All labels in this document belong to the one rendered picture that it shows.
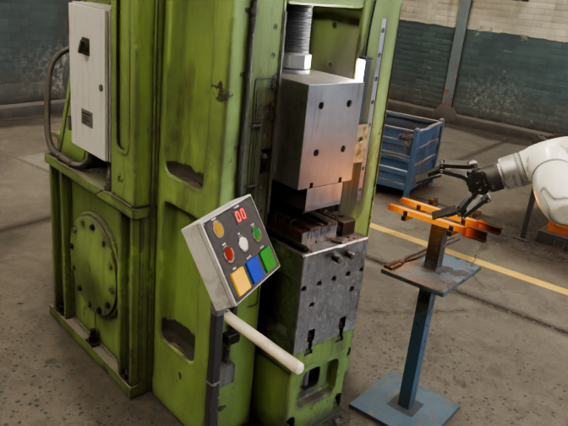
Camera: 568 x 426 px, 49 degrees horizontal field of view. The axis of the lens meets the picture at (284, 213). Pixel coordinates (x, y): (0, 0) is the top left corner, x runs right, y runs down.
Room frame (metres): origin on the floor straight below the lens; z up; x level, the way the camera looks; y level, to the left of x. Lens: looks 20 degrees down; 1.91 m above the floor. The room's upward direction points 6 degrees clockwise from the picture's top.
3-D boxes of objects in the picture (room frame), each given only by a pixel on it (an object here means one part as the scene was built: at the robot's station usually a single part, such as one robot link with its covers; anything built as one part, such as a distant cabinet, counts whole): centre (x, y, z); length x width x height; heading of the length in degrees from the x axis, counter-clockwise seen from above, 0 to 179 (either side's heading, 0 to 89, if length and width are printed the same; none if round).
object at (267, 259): (1.96, 0.04, 1.01); 0.07 x 0.05 x 0.07; 158
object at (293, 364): (2.05, 0.04, 0.62); 0.44 x 0.05 x 0.05; 43
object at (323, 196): (2.51, -0.01, 1.12); 0.42 x 0.20 x 0.10; 43
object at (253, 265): (1.86, 0.08, 1.01); 0.07 x 0.05 x 0.07; 158
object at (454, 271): (2.57, -0.69, 0.75); 0.40 x 0.30 x 0.02; 143
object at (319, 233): (2.51, -0.01, 0.96); 0.42 x 0.20 x 0.09; 43
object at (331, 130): (2.54, -0.04, 1.36); 0.42 x 0.39 x 0.40; 43
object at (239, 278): (1.77, 0.12, 1.01); 0.07 x 0.05 x 0.07; 158
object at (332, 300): (2.55, -0.04, 0.69); 0.56 x 0.38 x 0.45; 43
